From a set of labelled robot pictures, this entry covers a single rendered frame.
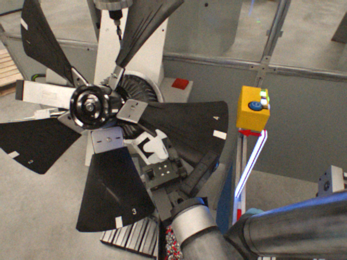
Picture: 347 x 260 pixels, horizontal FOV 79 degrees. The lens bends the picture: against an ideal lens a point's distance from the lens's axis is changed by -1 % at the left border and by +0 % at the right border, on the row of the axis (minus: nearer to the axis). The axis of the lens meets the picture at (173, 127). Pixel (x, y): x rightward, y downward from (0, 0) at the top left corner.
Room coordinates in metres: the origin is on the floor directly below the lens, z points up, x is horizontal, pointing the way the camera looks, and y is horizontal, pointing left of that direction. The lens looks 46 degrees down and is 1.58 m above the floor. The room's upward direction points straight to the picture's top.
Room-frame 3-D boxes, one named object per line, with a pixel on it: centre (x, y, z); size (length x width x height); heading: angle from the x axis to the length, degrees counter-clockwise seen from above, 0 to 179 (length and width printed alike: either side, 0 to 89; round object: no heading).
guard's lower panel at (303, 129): (1.13, -0.07, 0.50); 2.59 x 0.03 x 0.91; 76
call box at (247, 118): (0.63, -0.31, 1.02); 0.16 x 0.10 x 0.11; 166
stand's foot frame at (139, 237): (0.66, 0.19, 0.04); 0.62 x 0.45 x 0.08; 166
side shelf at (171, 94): (1.00, 0.09, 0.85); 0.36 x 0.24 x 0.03; 76
